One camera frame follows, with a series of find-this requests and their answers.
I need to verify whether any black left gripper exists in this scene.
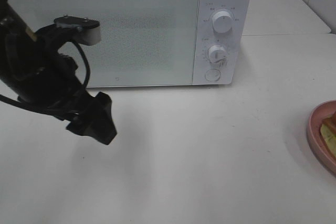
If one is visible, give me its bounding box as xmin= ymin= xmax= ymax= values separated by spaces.
xmin=17 ymin=24 xmax=117 ymax=145

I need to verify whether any white microwave door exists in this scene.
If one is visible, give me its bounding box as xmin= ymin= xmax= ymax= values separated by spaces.
xmin=8 ymin=0 xmax=198 ymax=87

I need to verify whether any round door release button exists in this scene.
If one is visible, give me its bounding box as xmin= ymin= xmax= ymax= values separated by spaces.
xmin=205 ymin=69 xmax=221 ymax=82

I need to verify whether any white timer knob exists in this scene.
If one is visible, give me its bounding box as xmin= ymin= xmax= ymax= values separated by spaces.
xmin=208 ymin=45 xmax=227 ymax=64

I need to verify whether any pink round plate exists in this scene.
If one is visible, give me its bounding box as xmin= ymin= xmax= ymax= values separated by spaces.
xmin=307 ymin=100 xmax=335 ymax=176

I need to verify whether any green lettuce leaf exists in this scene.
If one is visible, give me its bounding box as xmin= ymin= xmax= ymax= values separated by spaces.
xmin=320 ymin=124 xmax=335 ymax=151

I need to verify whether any white bread slice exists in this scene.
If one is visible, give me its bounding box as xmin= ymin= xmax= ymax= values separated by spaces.
xmin=331 ymin=112 xmax=336 ymax=124

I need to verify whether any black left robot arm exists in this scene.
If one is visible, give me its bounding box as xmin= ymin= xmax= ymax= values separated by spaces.
xmin=1 ymin=0 xmax=117 ymax=145

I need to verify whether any upper white power knob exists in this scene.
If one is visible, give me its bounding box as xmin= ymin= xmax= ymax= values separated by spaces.
xmin=212 ymin=10 xmax=233 ymax=34

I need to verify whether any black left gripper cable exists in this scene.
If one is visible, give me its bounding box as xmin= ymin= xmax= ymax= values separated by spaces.
xmin=0 ymin=40 xmax=91 ymax=120

